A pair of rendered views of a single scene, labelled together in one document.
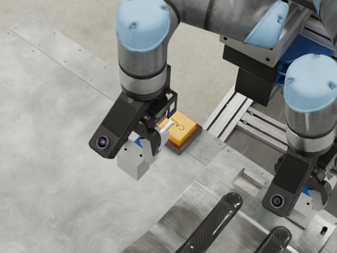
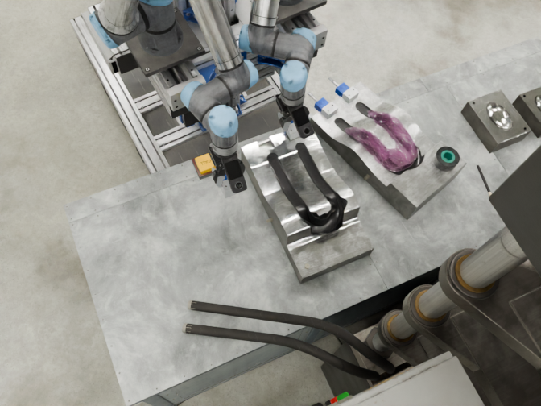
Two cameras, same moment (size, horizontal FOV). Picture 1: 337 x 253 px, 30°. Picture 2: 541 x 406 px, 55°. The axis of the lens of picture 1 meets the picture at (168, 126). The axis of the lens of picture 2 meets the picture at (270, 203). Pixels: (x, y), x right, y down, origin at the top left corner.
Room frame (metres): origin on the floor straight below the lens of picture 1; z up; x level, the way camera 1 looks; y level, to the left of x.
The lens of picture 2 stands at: (0.18, 0.68, 2.45)
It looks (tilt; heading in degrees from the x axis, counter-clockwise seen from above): 65 degrees down; 294
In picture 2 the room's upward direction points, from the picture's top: 6 degrees clockwise
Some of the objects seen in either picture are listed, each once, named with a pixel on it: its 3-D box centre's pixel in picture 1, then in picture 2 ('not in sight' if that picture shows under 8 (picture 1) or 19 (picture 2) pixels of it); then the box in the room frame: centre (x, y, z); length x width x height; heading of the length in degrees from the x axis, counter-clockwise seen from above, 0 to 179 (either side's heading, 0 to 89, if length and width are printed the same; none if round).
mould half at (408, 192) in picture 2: not in sight; (384, 143); (0.24, -0.41, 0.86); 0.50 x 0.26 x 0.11; 161
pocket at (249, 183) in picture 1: (248, 185); (265, 147); (0.60, -0.16, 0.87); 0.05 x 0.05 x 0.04; 54
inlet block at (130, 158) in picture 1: (149, 143); (225, 175); (0.64, 0.03, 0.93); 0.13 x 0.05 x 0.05; 144
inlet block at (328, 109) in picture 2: not in sight; (320, 104); (0.52, -0.44, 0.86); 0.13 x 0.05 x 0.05; 161
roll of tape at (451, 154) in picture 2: not in sight; (446, 159); (0.04, -0.41, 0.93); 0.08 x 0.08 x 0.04
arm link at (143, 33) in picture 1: (143, 33); (222, 126); (0.63, 0.04, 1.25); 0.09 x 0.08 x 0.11; 160
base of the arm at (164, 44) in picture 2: not in sight; (159, 28); (1.07, -0.26, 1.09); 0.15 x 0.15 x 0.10
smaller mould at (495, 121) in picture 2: not in sight; (494, 121); (-0.07, -0.73, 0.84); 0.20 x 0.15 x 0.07; 144
